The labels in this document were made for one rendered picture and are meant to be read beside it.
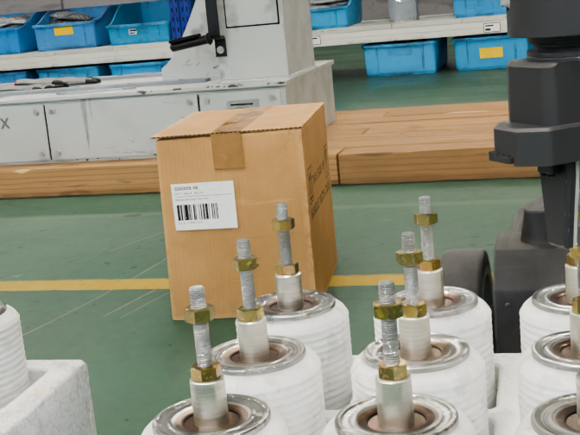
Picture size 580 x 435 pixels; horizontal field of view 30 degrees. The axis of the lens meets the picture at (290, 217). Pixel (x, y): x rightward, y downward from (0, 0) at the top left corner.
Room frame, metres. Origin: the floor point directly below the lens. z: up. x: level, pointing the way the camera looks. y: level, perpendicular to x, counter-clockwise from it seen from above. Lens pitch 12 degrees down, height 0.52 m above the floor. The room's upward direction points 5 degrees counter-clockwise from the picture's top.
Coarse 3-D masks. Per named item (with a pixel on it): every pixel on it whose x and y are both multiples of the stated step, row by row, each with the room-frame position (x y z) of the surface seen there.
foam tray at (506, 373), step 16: (496, 368) 0.88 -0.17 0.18; (512, 368) 0.87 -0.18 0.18; (496, 384) 0.88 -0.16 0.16; (512, 384) 0.83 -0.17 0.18; (352, 400) 0.83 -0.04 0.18; (496, 400) 0.88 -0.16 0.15; (512, 400) 0.80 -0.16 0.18; (496, 416) 0.77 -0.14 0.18; (512, 416) 0.77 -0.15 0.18; (496, 432) 0.74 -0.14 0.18; (512, 432) 0.74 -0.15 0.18
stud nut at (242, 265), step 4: (236, 256) 0.76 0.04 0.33; (252, 256) 0.76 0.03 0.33; (256, 256) 0.76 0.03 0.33; (232, 260) 0.76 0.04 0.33; (236, 260) 0.75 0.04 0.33; (240, 260) 0.75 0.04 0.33; (244, 260) 0.75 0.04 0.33; (248, 260) 0.75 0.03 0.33; (252, 260) 0.75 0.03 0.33; (256, 260) 0.76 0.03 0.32; (232, 264) 0.76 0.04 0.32; (236, 264) 0.75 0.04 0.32; (240, 264) 0.75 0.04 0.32; (244, 264) 0.75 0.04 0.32; (248, 264) 0.75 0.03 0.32; (252, 264) 0.75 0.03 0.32; (256, 264) 0.76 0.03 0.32; (232, 268) 0.76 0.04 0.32; (236, 268) 0.75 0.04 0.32; (240, 268) 0.75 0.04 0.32; (244, 268) 0.75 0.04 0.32; (248, 268) 0.75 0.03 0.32; (252, 268) 0.75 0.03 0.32
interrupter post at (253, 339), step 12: (240, 324) 0.75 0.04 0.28; (252, 324) 0.75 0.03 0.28; (264, 324) 0.75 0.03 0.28; (240, 336) 0.75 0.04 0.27; (252, 336) 0.75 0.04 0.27; (264, 336) 0.75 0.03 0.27; (240, 348) 0.75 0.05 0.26; (252, 348) 0.75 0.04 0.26; (264, 348) 0.75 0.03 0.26; (252, 360) 0.75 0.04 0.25
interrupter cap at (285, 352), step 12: (276, 336) 0.79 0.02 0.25; (216, 348) 0.78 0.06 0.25; (228, 348) 0.77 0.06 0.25; (276, 348) 0.77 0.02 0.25; (288, 348) 0.76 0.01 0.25; (300, 348) 0.76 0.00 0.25; (216, 360) 0.75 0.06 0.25; (228, 360) 0.75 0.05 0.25; (240, 360) 0.75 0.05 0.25; (264, 360) 0.75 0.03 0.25; (276, 360) 0.74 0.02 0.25; (288, 360) 0.73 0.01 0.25; (300, 360) 0.74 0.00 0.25; (228, 372) 0.73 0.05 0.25; (240, 372) 0.72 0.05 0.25; (252, 372) 0.72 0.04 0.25; (264, 372) 0.72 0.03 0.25
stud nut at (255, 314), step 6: (240, 306) 0.76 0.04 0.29; (258, 306) 0.76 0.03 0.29; (240, 312) 0.75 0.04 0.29; (246, 312) 0.75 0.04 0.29; (252, 312) 0.75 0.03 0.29; (258, 312) 0.75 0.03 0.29; (240, 318) 0.75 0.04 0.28; (246, 318) 0.75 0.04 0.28; (252, 318) 0.75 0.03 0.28; (258, 318) 0.75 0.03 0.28
